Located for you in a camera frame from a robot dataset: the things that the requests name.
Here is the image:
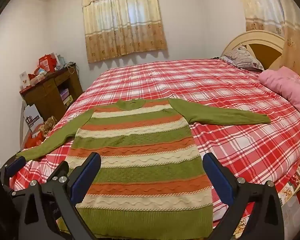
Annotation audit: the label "red gift bag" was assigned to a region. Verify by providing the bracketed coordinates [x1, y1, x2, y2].
[39, 54, 57, 72]

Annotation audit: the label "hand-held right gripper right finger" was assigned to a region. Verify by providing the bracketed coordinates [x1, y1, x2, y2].
[203, 152, 285, 240]

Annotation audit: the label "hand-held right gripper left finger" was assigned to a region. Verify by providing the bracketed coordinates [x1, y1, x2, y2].
[22, 152, 102, 240]

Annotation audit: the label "pile of red gift boxes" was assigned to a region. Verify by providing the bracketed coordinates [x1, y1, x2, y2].
[27, 66, 45, 85]

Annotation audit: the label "green orange striped knit sweater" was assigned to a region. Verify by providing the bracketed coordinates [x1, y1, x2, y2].
[16, 98, 272, 238]

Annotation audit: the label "bed with red plaid sheet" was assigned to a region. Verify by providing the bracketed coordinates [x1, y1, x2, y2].
[9, 59, 300, 230]

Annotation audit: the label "stack of boxes in cabinet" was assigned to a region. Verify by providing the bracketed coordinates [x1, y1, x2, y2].
[59, 89, 73, 106]

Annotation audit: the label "white printed cardboard box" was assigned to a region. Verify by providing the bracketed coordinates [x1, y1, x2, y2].
[23, 104, 44, 132]

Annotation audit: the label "white greeting card box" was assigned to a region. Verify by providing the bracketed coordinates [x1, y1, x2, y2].
[20, 72, 31, 88]

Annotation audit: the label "pink pillow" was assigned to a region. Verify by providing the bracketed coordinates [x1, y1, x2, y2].
[259, 66, 300, 118]

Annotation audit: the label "beige patterned window curtain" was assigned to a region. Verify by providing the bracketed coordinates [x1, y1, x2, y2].
[82, 0, 168, 63]

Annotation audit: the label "red plastic bag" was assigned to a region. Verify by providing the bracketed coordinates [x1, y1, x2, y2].
[24, 130, 44, 148]

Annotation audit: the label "grey patterned pillow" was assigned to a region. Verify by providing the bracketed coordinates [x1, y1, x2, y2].
[220, 44, 265, 72]

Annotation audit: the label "brown floral cloth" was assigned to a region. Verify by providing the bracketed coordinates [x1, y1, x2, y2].
[41, 116, 57, 137]

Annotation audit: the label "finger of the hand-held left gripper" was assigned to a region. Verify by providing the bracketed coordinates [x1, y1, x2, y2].
[0, 156, 27, 181]

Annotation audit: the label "long beige floral curtain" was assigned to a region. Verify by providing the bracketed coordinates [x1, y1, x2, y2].
[237, 0, 300, 85]

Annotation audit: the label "cream arched headboard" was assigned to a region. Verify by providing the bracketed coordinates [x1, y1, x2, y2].
[221, 30, 287, 72]

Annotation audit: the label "brown wooden desk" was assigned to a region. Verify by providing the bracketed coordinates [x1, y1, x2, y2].
[19, 62, 83, 122]

